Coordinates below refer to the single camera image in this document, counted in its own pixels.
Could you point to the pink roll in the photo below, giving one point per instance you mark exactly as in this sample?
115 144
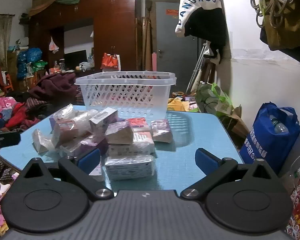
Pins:
154 61

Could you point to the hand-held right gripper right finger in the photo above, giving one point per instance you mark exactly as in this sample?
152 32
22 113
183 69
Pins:
205 158

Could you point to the red cloth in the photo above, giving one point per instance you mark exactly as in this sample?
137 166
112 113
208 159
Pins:
17 116

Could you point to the grey door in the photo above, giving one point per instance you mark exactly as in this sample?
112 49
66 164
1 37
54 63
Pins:
170 35

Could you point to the yellow bag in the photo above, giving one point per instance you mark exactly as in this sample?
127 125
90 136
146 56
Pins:
177 105

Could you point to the pink floral quilt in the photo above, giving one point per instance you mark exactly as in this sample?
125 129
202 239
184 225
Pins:
2 103

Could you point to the metal crutches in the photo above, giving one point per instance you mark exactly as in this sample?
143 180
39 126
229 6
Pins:
198 67

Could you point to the plastic water bottle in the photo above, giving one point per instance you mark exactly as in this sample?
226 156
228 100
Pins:
280 127

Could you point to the red white plastic bag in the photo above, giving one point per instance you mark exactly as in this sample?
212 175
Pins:
109 61

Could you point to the beige curtain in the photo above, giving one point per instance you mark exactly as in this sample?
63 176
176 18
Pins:
5 37

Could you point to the brown wooden wardrobe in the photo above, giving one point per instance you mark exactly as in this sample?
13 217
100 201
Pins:
114 17

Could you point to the black television monitor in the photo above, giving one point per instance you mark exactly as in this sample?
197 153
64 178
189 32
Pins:
76 60

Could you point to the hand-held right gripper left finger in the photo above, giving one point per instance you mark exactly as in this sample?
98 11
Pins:
89 158

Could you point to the red plastic stool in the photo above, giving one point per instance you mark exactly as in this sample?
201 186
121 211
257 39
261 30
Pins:
8 82

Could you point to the green white shopping bag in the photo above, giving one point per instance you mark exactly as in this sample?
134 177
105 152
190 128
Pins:
215 97

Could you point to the olive hanging bag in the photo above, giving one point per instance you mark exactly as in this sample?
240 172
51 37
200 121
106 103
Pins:
290 30

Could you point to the clear plastic basket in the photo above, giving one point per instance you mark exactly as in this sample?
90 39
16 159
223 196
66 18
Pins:
124 97

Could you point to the green snack bag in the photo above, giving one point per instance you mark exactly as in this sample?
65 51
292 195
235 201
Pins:
39 65

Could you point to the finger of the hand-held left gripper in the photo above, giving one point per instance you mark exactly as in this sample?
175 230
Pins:
4 138

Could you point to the blue plastic sacks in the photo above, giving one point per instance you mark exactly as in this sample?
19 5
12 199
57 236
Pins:
27 55

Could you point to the small white plastic bag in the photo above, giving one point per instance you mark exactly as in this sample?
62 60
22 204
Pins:
53 45

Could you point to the red white tissue packet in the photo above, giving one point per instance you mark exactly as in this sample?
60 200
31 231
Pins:
137 123

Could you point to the pile of tissue packs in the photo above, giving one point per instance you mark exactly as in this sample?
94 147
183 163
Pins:
119 133

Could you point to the brown paper bag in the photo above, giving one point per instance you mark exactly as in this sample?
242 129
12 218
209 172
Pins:
237 127

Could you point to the maroon cloth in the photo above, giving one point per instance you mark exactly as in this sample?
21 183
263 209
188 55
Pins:
54 85

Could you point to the white black hanging jacket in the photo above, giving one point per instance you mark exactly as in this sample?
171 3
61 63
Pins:
205 22

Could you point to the blue tote bag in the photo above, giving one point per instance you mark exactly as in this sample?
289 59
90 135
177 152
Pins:
260 140

